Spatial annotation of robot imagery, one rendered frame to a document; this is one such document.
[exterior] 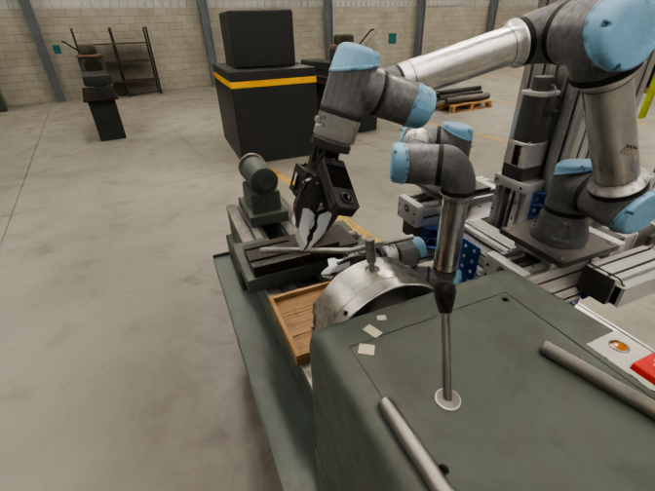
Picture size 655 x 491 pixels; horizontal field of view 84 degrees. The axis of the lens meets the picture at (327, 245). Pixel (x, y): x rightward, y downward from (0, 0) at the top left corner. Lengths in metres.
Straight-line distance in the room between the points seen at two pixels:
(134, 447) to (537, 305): 1.92
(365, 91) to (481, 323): 0.45
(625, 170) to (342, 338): 0.71
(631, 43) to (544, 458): 0.67
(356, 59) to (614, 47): 0.44
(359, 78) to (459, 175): 0.53
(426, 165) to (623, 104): 0.43
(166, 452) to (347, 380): 1.63
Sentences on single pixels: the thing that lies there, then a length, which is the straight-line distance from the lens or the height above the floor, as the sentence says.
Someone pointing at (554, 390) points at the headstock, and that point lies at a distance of 0.66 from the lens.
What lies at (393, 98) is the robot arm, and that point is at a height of 1.61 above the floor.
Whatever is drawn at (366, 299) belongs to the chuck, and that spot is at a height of 1.22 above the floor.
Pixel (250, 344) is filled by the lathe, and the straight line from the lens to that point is 1.69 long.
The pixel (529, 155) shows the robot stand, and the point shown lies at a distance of 1.39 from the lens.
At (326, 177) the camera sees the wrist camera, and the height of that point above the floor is 1.50.
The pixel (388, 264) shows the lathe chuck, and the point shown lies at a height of 1.23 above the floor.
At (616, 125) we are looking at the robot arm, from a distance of 0.96.
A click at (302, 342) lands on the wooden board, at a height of 0.89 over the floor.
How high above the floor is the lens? 1.72
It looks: 31 degrees down
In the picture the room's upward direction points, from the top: 2 degrees counter-clockwise
